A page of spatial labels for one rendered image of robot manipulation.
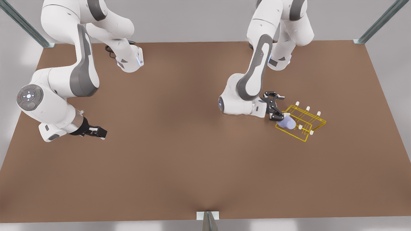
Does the silver frame post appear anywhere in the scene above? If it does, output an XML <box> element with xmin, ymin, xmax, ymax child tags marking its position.
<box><xmin>0</xmin><ymin>0</ymin><xmax>55</xmax><ymax>48</ymax></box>
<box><xmin>353</xmin><ymin>0</ymin><xmax>411</xmax><ymax>45</ymax></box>
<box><xmin>197</xmin><ymin>211</ymin><xmax>220</xmax><ymax>231</ymax></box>

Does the lavender cup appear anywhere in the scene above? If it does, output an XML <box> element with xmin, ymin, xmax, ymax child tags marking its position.
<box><xmin>276</xmin><ymin>117</ymin><xmax>296</xmax><ymax>130</ymax></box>

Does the yellow wire cup holder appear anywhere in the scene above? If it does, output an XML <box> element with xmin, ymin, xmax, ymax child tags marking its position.
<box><xmin>275</xmin><ymin>101</ymin><xmax>327</xmax><ymax>142</ymax></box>

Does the black cable loop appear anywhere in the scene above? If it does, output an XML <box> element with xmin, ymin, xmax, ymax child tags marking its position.
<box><xmin>105</xmin><ymin>40</ymin><xmax>137</xmax><ymax>60</ymax></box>

